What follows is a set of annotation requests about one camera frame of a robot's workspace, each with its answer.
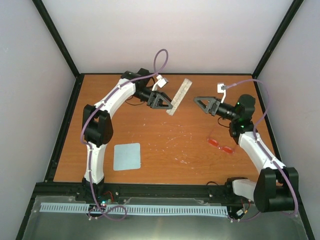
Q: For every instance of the grey glasses case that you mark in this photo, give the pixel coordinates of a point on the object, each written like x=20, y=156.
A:
x=179, y=96

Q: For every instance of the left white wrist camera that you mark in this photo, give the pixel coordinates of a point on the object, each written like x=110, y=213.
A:
x=160, y=83

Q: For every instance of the light blue slotted cable duct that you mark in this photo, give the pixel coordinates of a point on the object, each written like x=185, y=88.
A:
x=137, y=210

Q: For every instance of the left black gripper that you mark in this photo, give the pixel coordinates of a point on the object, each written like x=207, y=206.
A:
x=159, y=99

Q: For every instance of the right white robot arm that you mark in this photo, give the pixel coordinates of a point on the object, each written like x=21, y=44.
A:
x=276, y=189

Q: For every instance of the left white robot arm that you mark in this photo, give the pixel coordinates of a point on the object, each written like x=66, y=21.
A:
x=97, y=128

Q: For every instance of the metal front plate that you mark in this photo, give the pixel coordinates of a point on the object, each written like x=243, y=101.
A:
x=82, y=226

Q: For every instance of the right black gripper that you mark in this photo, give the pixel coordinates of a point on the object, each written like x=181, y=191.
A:
x=213, y=102

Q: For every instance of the light blue cleaning cloth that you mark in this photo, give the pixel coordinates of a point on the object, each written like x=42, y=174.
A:
x=127, y=157

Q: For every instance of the black aluminium frame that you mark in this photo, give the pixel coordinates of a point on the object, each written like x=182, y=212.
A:
x=176, y=160

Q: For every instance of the red sunglasses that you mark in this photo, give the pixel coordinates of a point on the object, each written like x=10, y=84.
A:
x=219, y=138

